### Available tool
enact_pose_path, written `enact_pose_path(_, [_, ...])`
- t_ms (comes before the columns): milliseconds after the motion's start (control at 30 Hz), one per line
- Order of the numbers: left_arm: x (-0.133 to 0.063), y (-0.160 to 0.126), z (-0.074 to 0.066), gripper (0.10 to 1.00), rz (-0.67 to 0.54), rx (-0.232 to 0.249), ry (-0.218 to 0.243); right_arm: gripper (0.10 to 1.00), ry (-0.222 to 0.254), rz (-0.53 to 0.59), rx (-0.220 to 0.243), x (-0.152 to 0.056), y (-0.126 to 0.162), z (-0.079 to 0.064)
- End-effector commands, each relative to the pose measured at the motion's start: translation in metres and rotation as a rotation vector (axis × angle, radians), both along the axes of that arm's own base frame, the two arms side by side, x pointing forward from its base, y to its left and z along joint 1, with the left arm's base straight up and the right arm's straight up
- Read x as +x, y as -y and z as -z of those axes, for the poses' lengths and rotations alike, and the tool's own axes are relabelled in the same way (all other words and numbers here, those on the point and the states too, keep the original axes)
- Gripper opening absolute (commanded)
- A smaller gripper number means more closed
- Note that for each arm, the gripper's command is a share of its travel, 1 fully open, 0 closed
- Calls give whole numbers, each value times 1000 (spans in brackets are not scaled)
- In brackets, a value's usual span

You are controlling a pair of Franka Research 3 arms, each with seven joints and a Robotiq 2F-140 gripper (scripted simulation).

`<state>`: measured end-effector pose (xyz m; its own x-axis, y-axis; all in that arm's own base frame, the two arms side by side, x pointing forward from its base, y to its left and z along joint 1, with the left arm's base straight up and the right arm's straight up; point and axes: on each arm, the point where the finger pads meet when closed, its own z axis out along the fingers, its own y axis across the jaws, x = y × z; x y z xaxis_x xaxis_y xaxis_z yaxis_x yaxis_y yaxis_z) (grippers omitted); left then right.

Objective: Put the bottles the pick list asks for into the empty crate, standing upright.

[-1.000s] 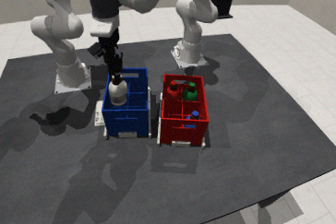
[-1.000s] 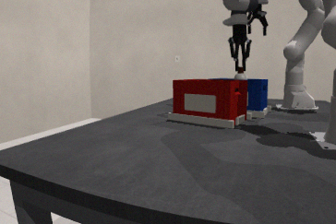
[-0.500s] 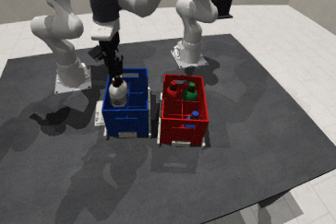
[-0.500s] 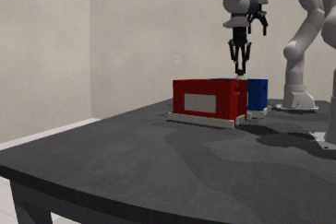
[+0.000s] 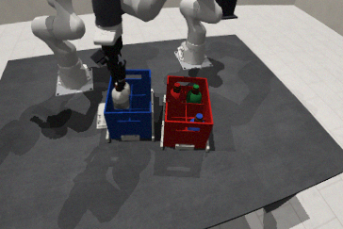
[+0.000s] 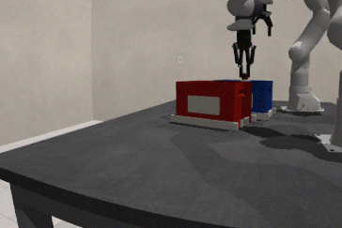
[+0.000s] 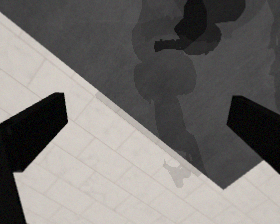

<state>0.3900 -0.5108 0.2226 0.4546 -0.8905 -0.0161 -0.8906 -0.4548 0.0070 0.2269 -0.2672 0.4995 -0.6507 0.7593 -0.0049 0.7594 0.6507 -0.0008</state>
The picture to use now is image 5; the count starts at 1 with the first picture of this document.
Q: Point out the green bottle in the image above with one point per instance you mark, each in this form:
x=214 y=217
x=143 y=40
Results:
x=194 y=96

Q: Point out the red plastic crate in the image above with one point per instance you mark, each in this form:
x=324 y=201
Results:
x=180 y=114

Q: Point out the blue plastic crate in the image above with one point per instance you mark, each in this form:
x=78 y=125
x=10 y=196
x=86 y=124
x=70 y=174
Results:
x=139 y=120

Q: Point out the white paper pick list strip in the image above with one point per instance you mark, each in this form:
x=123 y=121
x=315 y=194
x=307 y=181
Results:
x=101 y=122

